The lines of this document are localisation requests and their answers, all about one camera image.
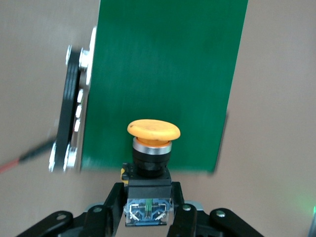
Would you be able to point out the green conveyor belt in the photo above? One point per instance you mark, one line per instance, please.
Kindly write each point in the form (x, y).
(160, 74)

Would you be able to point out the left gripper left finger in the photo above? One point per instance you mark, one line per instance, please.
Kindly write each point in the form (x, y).
(93, 219)

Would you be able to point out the yellow mushroom push button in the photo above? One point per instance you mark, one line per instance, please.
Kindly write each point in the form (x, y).
(153, 130)

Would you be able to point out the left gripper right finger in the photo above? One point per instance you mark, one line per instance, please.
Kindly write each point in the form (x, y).
(185, 219)

